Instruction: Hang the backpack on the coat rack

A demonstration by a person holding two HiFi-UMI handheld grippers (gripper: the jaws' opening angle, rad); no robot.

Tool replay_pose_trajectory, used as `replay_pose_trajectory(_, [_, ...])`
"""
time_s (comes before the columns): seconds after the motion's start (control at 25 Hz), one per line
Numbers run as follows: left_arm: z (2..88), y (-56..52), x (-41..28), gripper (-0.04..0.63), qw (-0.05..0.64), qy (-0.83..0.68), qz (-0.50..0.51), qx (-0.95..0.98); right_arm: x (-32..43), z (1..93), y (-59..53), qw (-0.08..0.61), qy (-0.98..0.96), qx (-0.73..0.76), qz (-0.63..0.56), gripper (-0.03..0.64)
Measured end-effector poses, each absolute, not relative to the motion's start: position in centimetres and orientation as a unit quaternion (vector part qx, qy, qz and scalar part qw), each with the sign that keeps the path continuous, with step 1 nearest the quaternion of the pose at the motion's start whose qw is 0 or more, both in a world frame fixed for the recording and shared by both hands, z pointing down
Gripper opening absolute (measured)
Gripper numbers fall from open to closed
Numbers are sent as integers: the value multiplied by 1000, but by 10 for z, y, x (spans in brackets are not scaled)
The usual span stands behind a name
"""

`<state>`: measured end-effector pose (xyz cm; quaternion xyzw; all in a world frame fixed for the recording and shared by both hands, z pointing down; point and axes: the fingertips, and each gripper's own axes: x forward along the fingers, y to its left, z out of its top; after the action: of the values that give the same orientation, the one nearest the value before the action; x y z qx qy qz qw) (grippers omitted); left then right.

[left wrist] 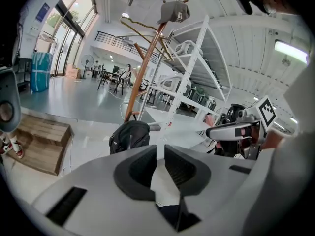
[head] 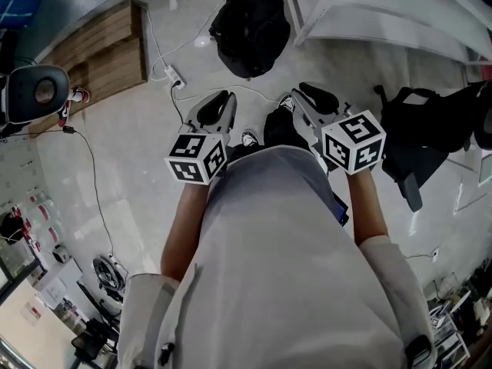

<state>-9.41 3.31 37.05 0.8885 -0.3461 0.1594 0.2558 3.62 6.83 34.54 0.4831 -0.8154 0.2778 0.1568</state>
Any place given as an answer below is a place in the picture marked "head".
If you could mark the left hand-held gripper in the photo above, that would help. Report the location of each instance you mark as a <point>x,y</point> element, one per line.
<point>196,156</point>

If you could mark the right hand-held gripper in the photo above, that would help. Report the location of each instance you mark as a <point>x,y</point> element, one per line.
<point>353,140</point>

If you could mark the black backpack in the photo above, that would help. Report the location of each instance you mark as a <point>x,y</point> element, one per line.
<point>250,33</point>

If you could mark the person's right forearm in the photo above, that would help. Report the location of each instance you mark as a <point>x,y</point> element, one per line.
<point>369,210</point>

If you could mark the black shoulder device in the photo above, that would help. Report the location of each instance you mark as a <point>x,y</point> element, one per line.
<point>418,351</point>

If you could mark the person's left forearm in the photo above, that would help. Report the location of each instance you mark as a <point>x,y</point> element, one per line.
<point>184,233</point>

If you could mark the person's right shoe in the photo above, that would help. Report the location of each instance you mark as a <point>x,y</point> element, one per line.
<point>286,103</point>

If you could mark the person's shoe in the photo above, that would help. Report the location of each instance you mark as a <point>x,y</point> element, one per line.
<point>286,103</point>
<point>250,138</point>

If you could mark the person's left shoe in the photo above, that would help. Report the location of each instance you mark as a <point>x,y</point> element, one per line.
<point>250,138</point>

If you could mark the white power strip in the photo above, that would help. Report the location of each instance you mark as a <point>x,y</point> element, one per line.
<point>174,76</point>

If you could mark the blue hip pouch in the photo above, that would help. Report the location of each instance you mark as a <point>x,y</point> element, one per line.
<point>341,208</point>

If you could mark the black office chair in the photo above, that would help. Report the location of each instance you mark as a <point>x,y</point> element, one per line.
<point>423,137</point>

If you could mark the stack of wooden pallets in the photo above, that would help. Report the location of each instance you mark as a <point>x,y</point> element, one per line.
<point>104,56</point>

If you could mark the person's white shirt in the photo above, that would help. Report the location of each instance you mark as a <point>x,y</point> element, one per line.
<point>269,263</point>

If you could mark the black clip microphone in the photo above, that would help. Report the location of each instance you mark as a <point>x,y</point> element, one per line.
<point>166,354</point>

